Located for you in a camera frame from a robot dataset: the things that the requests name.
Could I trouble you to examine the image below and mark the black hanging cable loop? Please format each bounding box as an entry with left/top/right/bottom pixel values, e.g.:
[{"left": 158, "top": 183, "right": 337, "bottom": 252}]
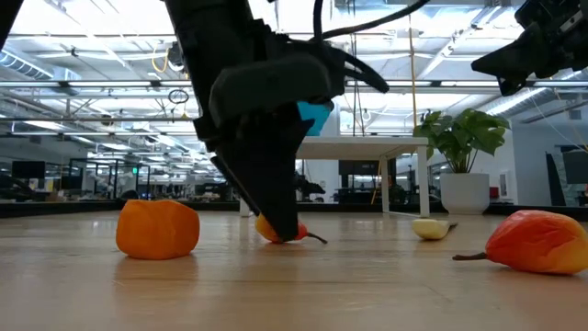
[{"left": 166, "top": 87, "right": 191, "bottom": 106}]

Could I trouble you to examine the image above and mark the silver ventilation duct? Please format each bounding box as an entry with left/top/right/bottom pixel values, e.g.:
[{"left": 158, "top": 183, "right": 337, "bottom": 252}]
[{"left": 0, "top": 45, "right": 83, "bottom": 97}]

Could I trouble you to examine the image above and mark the orange toy mandarin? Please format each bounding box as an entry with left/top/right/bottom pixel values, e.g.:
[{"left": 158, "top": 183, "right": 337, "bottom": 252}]
[{"left": 115, "top": 199, "right": 201, "bottom": 261}]

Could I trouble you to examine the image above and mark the table knife pale yellow handle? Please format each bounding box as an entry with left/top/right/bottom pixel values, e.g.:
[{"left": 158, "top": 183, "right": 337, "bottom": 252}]
[{"left": 411, "top": 218, "right": 459, "bottom": 242}]

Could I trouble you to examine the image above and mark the orange red toy pear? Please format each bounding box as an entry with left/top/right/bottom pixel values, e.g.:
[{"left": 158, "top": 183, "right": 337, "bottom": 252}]
[
  {"left": 451, "top": 209, "right": 588, "bottom": 277},
  {"left": 254, "top": 213, "right": 329, "bottom": 245}
]

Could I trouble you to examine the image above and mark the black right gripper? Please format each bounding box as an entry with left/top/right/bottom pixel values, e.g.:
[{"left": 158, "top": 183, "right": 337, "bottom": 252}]
[{"left": 469, "top": 0, "right": 588, "bottom": 97}]

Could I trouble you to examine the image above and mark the black background panel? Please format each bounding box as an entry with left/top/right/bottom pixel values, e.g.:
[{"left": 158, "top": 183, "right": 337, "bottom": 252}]
[{"left": 545, "top": 145, "right": 588, "bottom": 208}]

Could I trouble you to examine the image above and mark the green potted plant white pot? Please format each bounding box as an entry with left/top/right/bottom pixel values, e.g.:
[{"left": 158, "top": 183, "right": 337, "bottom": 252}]
[{"left": 412, "top": 107, "right": 512, "bottom": 216}]

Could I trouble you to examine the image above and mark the black wall screen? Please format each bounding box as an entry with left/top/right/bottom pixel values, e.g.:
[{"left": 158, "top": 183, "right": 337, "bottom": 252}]
[{"left": 338, "top": 158, "right": 381, "bottom": 177}]

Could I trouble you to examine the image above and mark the white perforated shelf riser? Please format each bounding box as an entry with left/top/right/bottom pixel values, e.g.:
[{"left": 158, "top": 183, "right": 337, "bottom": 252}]
[{"left": 239, "top": 135, "right": 431, "bottom": 219}]

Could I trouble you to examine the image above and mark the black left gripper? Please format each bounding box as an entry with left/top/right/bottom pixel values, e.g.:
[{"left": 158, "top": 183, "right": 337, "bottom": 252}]
[{"left": 197, "top": 20, "right": 346, "bottom": 244}]

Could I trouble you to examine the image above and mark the blue collapsible bowl grey rim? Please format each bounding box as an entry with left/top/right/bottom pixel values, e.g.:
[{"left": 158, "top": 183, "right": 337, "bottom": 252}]
[{"left": 296, "top": 100, "right": 336, "bottom": 138}]

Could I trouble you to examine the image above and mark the black background monitor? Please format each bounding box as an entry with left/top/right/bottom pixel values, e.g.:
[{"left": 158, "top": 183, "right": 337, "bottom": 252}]
[{"left": 10, "top": 160, "right": 47, "bottom": 181}]

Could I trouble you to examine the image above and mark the black aluminium table frame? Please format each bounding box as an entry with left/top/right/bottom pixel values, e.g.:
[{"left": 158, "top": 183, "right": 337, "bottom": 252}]
[{"left": 0, "top": 198, "right": 588, "bottom": 219}]

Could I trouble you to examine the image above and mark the black ceiling cable reel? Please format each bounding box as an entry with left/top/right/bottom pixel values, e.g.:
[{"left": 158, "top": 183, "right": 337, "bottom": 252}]
[{"left": 165, "top": 40, "right": 185, "bottom": 74}]

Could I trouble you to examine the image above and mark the yellow hanging cable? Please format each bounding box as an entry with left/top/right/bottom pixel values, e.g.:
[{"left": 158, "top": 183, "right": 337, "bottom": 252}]
[{"left": 406, "top": 13, "right": 418, "bottom": 131}]

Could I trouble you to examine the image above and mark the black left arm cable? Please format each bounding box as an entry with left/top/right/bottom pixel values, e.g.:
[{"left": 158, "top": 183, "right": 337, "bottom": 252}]
[{"left": 311, "top": 0, "right": 431, "bottom": 94}]

